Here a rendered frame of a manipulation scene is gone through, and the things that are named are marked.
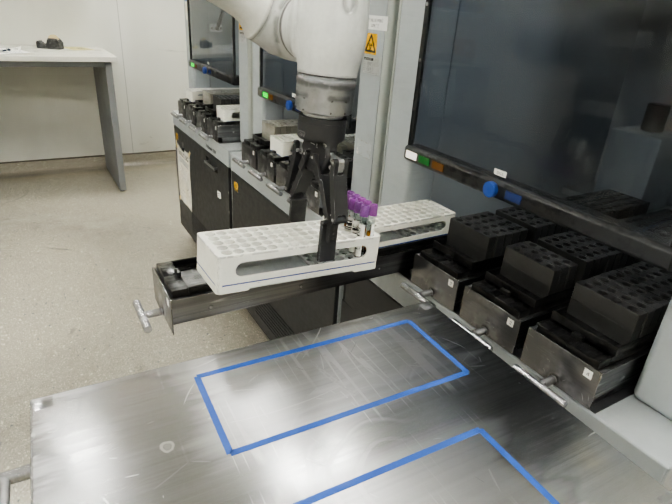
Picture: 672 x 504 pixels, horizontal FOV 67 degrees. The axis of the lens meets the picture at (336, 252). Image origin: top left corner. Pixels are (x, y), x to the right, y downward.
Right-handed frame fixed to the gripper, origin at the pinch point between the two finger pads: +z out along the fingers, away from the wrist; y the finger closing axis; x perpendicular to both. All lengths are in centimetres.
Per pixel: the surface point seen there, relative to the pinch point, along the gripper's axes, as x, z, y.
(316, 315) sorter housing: 32, 48, -44
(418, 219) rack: 31.4, 3.0, -7.9
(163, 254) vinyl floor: 22, 90, -189
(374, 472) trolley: -12.8, 10.2, 39.2
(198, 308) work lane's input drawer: -17.2, 14.5, -6.7
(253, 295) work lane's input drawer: -7.0, 13.7, -6.5
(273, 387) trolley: -16.6, 10.4, 22.1
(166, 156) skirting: 69, 81, -362
